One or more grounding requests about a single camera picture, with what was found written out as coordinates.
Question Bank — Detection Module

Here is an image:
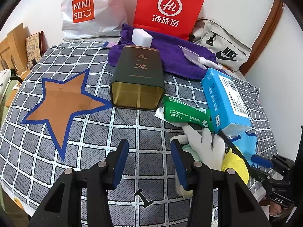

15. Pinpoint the translucent mesh drawstring pouch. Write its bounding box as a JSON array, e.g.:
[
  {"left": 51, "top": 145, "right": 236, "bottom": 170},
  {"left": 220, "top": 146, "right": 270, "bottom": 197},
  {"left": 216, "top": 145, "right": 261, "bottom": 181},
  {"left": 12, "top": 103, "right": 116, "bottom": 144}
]
[{"left": 178, "top": 45, "right": 200, "bottom": 65}]

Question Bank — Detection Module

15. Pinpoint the white Miniso plastic bag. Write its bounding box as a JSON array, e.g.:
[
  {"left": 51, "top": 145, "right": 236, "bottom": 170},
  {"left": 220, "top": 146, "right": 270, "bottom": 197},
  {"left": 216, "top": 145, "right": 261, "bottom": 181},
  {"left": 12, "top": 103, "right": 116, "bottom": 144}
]
[{"left": 61, "top": 0, "right": 127, "bottom": 40}]

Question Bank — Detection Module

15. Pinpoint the blue tissue pack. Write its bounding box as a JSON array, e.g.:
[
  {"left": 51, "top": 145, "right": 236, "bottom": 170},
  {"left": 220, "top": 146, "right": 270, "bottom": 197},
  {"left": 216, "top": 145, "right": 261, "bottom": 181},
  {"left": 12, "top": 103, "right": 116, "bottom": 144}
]
[{"left": 201, "top": 68, "right": 252, "bottom": 136}]

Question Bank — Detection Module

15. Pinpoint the wooden headboard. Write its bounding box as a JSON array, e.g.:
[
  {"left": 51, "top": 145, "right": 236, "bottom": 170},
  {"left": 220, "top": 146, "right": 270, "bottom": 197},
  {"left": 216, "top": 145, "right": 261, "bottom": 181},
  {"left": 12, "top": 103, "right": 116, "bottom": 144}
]
[{"left": 1, "top": 23, "right": 28, "bottom": 71}]

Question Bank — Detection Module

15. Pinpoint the red Haidilao paper bag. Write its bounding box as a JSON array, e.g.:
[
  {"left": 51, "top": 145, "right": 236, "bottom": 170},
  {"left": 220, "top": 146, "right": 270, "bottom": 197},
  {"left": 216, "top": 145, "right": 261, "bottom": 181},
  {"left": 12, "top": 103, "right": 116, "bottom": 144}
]
[{"left": 133, "top": 0, "right": 204, "bottom": 40}]

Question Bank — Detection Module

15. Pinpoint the purple towel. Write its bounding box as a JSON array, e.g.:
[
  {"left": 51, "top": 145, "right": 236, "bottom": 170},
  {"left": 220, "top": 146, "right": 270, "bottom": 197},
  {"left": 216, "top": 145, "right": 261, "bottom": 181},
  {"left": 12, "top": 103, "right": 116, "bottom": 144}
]
[{"left": 107, "top": 24, "right": 217, "bottom": 80}]

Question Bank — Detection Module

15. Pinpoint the green wet wipe packet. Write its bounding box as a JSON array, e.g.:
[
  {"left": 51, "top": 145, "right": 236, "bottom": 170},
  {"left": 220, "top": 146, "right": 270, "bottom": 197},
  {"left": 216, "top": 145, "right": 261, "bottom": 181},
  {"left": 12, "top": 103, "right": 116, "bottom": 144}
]
[{"left": 155, "top": 95, "right": 214, "bottom": 133}]

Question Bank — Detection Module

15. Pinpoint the person's right hand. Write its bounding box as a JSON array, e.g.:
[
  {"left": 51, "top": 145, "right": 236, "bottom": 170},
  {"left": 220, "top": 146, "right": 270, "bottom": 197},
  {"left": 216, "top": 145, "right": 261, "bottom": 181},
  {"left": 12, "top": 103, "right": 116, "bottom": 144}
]
[{"left": 269, "top": 202, "right": 287, "bottom": 217}]

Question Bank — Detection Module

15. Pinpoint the white foam block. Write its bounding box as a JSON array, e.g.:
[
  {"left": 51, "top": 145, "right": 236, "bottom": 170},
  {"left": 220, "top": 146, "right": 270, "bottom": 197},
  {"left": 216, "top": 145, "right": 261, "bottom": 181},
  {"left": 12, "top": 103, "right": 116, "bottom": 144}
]
[{"left": 131, "top": 28, "right": 152, "bottom": 48}]

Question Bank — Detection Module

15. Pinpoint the yellow pouch with black straps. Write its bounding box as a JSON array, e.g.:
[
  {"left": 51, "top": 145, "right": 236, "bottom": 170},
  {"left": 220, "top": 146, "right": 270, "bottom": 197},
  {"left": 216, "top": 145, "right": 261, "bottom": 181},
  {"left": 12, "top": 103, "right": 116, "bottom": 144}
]
[{"left": 221, "top": 148, "right": 250, "bottom": 184}]

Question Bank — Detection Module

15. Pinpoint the brown wooden door frame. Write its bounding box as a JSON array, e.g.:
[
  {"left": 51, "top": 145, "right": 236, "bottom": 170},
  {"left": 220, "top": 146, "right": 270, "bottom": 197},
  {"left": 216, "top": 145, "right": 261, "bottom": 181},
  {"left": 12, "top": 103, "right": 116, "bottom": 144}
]
[{"left": 240, "top": 0, "right": 284, "bottom": 75}]

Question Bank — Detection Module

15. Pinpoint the grey Nike bag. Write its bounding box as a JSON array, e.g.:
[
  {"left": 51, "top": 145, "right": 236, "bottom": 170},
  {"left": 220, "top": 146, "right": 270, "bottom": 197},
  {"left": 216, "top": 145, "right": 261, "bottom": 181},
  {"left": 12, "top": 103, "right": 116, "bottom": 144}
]
[{"left": 192, "top": 19, "right": 252, "bottom": 71}]

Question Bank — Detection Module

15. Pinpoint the grey checked bed cover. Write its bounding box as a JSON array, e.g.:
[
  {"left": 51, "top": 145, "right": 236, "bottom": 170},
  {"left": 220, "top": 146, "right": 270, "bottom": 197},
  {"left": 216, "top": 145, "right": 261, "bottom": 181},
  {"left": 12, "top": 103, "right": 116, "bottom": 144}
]
[{"left": 0, "top": 36, "right": 277, "bottom": 227}]

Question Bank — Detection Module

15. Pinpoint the white glove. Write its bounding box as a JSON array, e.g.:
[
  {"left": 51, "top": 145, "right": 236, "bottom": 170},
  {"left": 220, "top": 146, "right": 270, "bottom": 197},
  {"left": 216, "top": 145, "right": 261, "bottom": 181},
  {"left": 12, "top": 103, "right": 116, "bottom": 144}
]
[{"left": 169, "top": 124, "right": 225, "bottom": 171}]

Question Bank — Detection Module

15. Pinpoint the dark green tin box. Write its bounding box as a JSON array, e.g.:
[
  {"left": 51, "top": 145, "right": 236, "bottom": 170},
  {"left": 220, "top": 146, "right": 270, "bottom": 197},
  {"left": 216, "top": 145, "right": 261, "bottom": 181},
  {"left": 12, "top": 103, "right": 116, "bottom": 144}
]
[{"left": 110, "top": 45, "right": 165, "bottom": 111}]

